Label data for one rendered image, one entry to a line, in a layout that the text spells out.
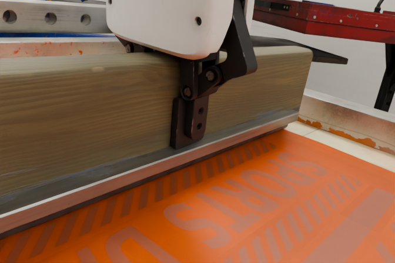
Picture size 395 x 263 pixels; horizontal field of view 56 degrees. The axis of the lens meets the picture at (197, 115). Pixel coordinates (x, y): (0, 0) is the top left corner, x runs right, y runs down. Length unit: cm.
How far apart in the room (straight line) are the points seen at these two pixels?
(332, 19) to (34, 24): 84
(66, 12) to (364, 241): 59
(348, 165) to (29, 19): 53
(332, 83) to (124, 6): 214
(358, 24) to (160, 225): 109
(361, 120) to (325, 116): 4
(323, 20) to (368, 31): 18
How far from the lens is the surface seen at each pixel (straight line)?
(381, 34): 135
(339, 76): 234
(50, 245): 23
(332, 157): 41
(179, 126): 26
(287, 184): 33
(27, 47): 61
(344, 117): 48
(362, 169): 40
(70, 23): 72
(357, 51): 231
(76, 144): 22
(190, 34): 22
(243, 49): 23
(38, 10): 69
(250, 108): 35
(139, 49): 28
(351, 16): 125
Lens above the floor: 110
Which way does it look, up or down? 19 degrees down
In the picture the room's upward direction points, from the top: 8 degrees clockwise
